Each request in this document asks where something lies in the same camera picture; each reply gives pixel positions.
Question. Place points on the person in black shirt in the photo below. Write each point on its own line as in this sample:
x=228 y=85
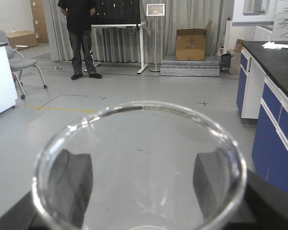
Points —
x=78 y=15

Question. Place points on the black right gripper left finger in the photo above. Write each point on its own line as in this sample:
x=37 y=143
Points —
x=70 y=185

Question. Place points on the clear glass beaker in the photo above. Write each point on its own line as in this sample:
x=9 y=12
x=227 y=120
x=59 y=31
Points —
x=143 y=156

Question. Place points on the sign on metal stand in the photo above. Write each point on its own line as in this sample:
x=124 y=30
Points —
x=155 y=10

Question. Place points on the small metal frame stand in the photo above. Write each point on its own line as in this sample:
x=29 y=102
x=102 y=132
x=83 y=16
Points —
x=226 y=59

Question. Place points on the stacked cardboard boxes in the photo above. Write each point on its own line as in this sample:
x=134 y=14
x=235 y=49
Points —
x=39 y=20

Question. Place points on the white cabinet at left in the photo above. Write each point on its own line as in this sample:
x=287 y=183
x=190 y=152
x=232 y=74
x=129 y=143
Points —
x=8 y=94

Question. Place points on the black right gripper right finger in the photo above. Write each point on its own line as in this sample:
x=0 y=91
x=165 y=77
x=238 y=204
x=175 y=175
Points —
x=211 y=182

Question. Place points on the grey office chair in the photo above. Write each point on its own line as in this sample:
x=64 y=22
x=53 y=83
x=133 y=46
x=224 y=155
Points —
x=18 y=62

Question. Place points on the white standing desk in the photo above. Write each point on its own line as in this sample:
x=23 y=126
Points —
x=118 y=32

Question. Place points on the blue and white lab bench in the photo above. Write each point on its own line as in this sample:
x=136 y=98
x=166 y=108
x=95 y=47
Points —
x=263 y=96

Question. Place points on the white paper on bench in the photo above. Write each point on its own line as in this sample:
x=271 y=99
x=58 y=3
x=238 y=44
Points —
x=273 y=45

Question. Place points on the large brown cardboard box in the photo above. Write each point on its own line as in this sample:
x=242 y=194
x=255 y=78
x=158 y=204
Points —
x=191 y=43

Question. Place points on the flat cardboard box on floor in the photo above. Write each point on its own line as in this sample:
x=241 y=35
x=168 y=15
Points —
x=22 y=38

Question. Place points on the stacked metal floor grates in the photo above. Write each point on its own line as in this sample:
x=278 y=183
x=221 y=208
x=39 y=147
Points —
x=207 y=68

